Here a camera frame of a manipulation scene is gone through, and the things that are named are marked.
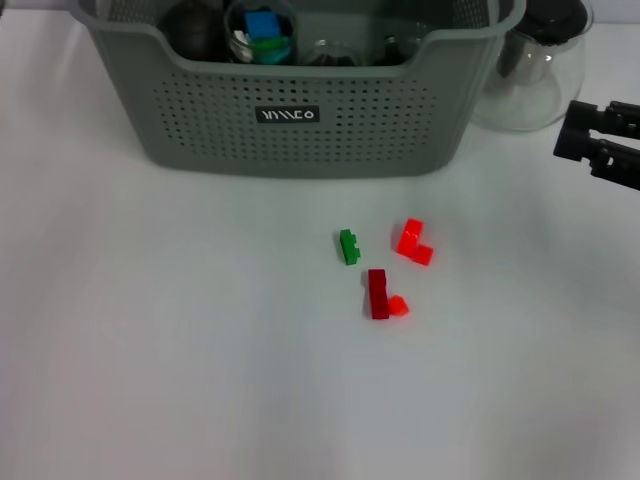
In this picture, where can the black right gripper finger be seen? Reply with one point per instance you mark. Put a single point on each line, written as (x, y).
(610, 117)
(610, 160)

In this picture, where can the small orange-red rounded toy brick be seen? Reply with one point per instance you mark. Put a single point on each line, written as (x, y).
(399, 305)

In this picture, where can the dark red long toy brick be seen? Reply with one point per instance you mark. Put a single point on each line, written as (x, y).
(378, 294)

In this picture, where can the green toy brick with side studs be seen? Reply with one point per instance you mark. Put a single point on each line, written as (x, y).
(350, 246)

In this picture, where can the cyan square toy plate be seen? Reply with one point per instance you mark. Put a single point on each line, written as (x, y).
(277, 55)

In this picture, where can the blue square toy plate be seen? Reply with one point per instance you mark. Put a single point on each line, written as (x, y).
(260, 24)

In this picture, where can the grey-green perforated storage bin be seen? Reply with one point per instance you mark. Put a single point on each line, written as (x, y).
(300, 145)

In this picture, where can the glass carafe with black lid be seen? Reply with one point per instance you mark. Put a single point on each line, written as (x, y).
(540, 75)

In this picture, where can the small orange-red square toy brick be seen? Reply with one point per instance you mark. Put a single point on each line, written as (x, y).
(424, 255)

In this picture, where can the large orange-red toy brick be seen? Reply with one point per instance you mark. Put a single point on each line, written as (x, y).
(410, 237)

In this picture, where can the dark clay teapot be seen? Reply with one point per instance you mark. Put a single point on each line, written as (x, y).
(192, 30)

